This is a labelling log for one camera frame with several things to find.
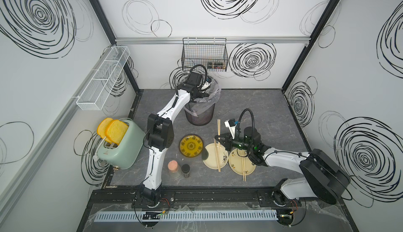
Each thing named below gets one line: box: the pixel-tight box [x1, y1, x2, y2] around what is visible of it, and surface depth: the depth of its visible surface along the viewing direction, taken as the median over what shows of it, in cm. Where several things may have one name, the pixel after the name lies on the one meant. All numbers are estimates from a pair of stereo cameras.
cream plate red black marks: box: [228, 148, 257, 176], surface depth 84 cm
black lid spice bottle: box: [181, 163, 191, 178], surface depth 76 cm
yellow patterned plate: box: [178, 134, 204, 158], surface depth 93 cm
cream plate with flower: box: [202, 142, 229, 170], surface depth 88 cm
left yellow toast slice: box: [96, 117, 114, 145], surface depth 76 cm
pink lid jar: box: [167, 160, 182, 178], surface depth 76 cm
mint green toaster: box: [97, 118, 146, 170], surface depth 77 cm
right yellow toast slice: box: [104, 119, 129, 146], surface depth 77 cm
